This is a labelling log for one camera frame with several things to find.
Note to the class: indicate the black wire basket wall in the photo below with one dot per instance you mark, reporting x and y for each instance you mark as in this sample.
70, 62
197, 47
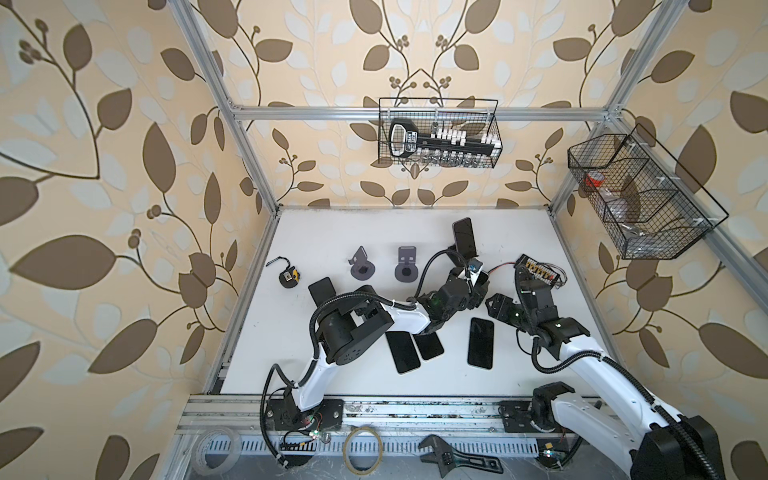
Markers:
652, 205
473, 115

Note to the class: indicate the purple round middle phone stand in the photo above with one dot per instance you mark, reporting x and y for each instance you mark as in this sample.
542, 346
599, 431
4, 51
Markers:
406, 270

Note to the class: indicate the black square phone stand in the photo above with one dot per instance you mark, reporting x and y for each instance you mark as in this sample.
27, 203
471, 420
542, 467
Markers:
322, 291

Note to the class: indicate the dark right phone stand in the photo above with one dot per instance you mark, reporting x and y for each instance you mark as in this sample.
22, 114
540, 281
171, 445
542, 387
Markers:
455, 256

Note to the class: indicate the brown tape roll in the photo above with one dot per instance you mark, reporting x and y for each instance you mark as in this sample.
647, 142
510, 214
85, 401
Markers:
362, 451

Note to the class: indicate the dark phone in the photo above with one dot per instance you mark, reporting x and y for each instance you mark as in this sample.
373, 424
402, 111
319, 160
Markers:
403, 351

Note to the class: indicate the clear tape roll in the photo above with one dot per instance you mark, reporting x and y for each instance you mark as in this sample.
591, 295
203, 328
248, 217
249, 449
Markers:
216, 451

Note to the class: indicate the aluminium frame post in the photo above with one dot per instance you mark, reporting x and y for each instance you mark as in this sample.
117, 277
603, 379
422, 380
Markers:
183, 13

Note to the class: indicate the purple round left phone stand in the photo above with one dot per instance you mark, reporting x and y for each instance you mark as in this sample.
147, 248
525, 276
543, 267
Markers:
361, 268

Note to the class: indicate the purple round phone stand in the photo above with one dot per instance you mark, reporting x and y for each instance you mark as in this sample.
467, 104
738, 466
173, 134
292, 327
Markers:
361, 268
406, 270

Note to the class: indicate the black circuit board with wires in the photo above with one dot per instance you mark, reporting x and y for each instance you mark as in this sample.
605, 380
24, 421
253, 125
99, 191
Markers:
551, 274

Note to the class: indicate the black wire basket right wall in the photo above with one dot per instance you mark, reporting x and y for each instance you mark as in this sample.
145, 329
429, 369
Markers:
652, 205

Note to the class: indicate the black adjustable wrench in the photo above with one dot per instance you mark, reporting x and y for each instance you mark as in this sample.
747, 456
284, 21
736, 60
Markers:
439, 452

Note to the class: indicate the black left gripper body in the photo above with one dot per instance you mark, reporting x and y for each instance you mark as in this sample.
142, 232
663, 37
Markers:
474, 298

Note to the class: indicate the black socket set holder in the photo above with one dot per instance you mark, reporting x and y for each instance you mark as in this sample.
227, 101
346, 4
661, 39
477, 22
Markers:
441, 145

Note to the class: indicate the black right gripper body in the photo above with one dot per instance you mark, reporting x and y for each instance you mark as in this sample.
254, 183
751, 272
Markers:
507, 311

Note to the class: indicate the yellow black tape measure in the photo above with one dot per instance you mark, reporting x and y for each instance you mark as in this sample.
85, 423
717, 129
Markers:
289, 277

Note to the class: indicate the black wire basket back wall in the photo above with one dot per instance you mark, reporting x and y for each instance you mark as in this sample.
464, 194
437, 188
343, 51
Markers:
473, 115

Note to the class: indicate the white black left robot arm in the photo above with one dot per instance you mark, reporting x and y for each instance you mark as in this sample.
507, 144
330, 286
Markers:
344, 326

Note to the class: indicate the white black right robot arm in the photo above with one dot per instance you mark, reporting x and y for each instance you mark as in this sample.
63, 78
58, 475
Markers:
642, 434

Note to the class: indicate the red capped item in basket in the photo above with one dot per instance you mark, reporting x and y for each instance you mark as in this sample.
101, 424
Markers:
594, 180

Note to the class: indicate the silver-edged black phone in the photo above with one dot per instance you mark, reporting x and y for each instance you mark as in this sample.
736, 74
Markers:
429, 346

